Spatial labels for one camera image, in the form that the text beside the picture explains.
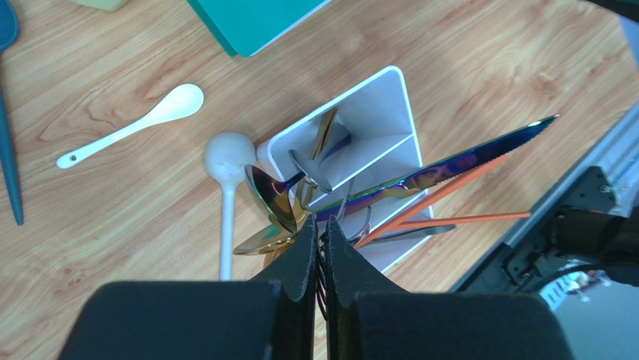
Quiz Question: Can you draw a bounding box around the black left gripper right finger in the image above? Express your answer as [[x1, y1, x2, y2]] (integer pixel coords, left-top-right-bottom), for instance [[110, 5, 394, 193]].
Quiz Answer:
[[325, 218, 573, 359]]

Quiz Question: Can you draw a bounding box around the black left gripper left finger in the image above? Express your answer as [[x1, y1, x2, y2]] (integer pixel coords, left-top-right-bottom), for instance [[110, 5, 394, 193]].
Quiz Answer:
[[59, 217, 318, 359]]

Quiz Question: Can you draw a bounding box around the gold spoon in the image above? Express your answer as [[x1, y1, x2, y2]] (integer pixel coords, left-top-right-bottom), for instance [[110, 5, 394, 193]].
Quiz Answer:
[[233, 108, 351, 255]]

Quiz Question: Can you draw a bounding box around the iridescent purple spoon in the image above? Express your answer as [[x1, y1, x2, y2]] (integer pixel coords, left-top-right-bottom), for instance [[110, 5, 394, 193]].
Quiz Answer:
[[244, 144, 353, 235]]

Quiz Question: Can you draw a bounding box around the white compartment organizer box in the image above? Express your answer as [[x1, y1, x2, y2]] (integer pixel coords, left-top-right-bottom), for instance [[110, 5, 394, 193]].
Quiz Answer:
[[255, 65, 435, 275]]

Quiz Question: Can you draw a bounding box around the iridescent purple knife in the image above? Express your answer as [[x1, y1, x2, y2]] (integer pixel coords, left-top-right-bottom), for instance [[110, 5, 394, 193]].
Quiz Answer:
[[311, 114, 560, 223]]

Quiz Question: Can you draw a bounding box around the silver fork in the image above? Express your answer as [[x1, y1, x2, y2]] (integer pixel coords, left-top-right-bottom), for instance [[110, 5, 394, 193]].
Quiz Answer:
[[316, 178, 372, 322]]

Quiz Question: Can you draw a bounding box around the silver metal spoon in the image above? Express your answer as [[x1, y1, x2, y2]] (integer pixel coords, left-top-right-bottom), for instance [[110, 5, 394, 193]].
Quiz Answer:
[[288, 149, 333, 194]]

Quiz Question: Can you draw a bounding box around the silver utensil in organizer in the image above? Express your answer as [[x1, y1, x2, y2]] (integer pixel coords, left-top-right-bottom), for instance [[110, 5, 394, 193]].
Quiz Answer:
[[372, 224, 457, 243]]

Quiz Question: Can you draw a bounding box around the white ceramic spoon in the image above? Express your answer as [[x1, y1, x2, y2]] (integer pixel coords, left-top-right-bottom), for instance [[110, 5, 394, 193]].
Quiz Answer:
[[55, 83, 204, 169]]

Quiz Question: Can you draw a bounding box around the green notebook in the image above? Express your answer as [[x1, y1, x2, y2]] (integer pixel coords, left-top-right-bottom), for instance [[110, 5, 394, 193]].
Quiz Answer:
[[187, 0, 328, 57]]

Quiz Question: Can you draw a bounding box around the pale yellow mug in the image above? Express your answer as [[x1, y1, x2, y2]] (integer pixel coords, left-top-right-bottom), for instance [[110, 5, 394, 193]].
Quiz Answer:
[[70, 0, 128, 12]]

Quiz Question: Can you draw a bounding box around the blue grey plastic spoon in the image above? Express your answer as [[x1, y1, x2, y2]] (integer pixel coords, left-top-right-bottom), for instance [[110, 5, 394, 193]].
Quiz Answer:
[[0, 0, 25, 227]]

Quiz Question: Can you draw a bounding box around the white handled ladle spoon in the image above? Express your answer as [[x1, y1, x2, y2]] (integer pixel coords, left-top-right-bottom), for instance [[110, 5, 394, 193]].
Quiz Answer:
[[205, 132, 257, 281]]

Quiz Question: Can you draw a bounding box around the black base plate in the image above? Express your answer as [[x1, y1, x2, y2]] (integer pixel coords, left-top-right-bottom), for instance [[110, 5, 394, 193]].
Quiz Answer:
[[451, 166, 638, 293]]

